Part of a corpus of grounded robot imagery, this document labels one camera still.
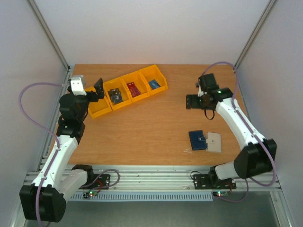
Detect blue card holder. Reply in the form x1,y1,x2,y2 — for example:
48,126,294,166
188,130,207,151

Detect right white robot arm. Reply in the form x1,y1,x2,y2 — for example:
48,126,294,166
186,74,277,188

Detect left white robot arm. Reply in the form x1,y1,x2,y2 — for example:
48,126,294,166
19,76,105,226

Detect black cards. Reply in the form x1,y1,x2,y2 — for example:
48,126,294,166
108,88,123,105

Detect red cards in bin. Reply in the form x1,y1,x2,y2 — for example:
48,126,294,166
126,82,141,97

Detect blue card in bin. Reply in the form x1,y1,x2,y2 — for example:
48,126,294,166
149,80,160,90

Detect beige card holder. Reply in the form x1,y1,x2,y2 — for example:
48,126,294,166
206,132,222,153

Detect yellow bin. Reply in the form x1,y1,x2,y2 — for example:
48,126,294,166
103,77,132,111
139,64,168,96
88,95,112,119
121,70,150,103

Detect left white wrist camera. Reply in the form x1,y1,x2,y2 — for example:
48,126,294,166
68,75,87,96

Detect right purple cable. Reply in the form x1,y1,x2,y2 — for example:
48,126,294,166
203,61,277,203

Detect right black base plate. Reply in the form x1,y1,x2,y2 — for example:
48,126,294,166
191,174,237,190

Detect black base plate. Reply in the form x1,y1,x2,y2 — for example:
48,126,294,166
80,174,110,190
191,174,237,190

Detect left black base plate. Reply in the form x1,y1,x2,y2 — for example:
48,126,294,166
80,174,110,190

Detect aluminium rail frame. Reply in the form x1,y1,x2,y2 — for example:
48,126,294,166
23,165,282,192

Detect grey slotted cable duct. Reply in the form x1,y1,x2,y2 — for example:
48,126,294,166
70,192,213,202

